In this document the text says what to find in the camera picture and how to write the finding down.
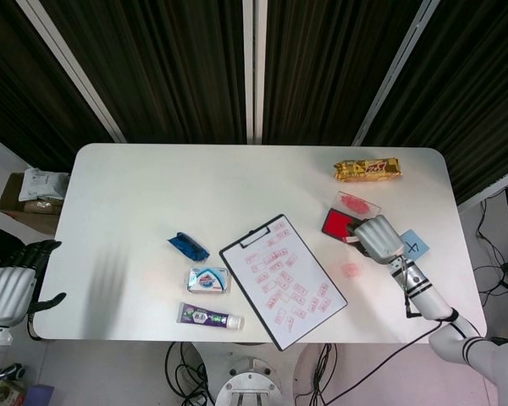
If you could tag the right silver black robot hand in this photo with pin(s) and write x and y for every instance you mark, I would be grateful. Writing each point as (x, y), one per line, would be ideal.
(379, 239)

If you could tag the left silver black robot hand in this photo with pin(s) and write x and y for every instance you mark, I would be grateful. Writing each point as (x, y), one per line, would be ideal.
(6, 296)

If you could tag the black sleeved person forearm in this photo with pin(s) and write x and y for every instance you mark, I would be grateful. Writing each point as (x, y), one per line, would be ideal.
(6, 241)

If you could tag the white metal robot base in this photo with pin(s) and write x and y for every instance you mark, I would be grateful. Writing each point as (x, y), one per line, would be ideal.
(250, 387)

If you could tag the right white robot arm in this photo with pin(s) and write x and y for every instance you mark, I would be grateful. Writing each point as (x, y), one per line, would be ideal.
(432, 302)

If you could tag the light blue numbered cube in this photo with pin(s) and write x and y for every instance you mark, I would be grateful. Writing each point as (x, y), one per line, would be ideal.
(417, 245)

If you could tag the red ink pad clear lid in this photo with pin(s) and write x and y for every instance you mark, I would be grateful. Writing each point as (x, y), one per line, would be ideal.
(334, 222)

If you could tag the brown cardboard box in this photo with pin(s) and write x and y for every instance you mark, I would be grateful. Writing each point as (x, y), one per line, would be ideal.
(12, 190)

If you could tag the gold biscuit packet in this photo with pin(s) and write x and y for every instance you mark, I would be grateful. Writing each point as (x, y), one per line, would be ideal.
(366, 170)

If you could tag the brown packet in box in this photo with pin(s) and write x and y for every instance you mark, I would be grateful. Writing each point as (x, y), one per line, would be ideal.
(42, 206)

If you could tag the printed snack packet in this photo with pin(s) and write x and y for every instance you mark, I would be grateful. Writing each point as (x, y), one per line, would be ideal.
(6, 393)

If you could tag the purple box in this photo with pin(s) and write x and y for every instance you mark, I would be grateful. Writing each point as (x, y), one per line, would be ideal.
(39, 396)

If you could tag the black clipboard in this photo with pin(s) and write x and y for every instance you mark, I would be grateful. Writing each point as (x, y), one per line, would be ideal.
(254, 237)

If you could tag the white blue soap box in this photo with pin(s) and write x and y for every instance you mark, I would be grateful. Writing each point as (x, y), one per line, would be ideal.
(207, 280)

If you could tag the blue crumpled snack packet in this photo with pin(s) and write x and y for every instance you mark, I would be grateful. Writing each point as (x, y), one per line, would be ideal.
(188, 246)

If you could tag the purple toothpaste tube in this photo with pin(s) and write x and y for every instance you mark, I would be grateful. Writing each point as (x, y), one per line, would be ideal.
(203, 316)

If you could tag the dark pleated curtain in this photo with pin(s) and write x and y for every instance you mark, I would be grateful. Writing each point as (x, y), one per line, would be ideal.
(173, 63)

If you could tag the white frame post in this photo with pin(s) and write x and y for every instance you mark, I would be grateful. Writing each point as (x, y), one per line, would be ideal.
(489, 190)
(395, 72)
(254, 72)
(72, 72)

